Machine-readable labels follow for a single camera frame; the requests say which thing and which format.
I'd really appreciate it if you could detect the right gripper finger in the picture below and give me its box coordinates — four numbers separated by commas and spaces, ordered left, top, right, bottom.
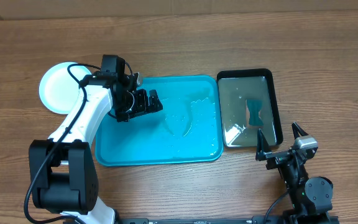
255, 129, 272, 161
291, 122, 308, 139

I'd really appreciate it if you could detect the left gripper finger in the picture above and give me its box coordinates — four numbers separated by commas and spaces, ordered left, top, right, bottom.
136, 89, 149, 114
147, 90, 163, 113

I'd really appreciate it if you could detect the light blue plate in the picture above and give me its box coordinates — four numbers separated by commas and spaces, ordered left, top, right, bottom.
39, 62, 81, 114

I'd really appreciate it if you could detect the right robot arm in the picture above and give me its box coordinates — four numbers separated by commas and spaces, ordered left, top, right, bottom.
255, 122, 339, 224

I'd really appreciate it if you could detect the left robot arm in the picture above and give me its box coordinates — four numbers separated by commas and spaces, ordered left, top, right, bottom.
24, 55, 163, 223

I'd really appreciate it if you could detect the teal plastic tray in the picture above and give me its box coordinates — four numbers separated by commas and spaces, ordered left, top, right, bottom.
94, 75, 223, 167

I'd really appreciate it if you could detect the black water tray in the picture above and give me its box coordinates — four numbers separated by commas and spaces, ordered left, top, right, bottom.
217, 68, 283, 148

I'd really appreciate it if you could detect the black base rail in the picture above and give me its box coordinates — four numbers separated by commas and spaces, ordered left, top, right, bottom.
62, 215, 341, 224

